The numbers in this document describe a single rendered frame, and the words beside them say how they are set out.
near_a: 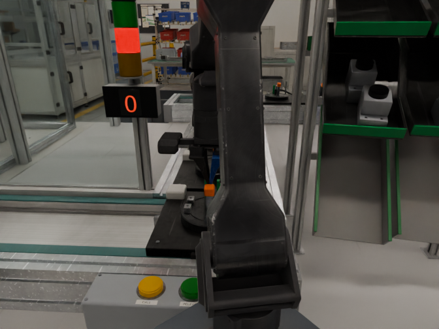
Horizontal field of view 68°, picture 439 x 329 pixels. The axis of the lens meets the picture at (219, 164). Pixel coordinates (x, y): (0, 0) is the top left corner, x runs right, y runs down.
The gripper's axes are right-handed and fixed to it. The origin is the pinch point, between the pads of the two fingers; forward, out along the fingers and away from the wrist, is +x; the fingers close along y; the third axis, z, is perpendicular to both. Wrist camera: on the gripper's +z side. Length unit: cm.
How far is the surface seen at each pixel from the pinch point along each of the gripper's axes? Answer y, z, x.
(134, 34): 16.9, 15.0, -23.9
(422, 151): -43.8, 7.4, -1.8
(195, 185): 5.7, 19.6, 13.9
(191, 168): 8.3, 31.0, 14.0
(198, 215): 2.5, 1.3, 11.6
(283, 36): -145, 1048, 15
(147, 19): 287, 1077, -33
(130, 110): 19.1, 13.6, -7.8
